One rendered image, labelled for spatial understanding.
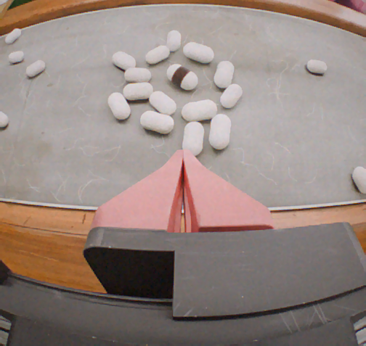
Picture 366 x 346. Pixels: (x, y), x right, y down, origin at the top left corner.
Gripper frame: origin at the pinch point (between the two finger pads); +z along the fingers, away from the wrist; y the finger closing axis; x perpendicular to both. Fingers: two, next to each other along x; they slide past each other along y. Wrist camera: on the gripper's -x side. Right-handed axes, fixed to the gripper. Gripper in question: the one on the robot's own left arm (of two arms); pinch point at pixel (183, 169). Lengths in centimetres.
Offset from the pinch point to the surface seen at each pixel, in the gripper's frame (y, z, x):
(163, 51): 2.4, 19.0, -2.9
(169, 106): 1.4, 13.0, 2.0
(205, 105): -2.2, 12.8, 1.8
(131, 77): 5.9, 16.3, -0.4
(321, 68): -18.6, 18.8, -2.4
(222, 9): -5.9, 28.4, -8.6
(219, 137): -3.6, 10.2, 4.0
